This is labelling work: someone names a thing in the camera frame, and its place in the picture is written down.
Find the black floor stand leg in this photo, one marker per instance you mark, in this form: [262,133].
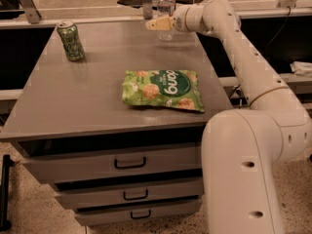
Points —
[7,163]

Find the green soda can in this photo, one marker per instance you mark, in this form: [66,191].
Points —
[69,36]

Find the green snack bag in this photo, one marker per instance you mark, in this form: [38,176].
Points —
[176,89]

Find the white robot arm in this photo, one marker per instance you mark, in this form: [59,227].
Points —
[240,146]

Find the grey metal rail frame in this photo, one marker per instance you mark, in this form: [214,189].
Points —
[81,15]

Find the white packet on ledge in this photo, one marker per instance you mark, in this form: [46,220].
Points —
[302,68]

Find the clear plastic water bottle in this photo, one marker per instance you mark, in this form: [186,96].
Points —
[165,8]

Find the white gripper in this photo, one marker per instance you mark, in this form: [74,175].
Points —
[179,20]

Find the top grey drawer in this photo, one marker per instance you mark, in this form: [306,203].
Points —
[114,163]

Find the middle grey drawer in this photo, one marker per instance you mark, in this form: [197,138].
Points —
[130,193]

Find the bottom grey drawer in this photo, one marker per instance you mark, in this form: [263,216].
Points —
[187,206]

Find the grey drawer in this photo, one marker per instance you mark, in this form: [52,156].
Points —
[114,163]
[187,206]
[130,193]

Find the grey drawer cabinet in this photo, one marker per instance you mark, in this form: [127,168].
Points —
[72,107]

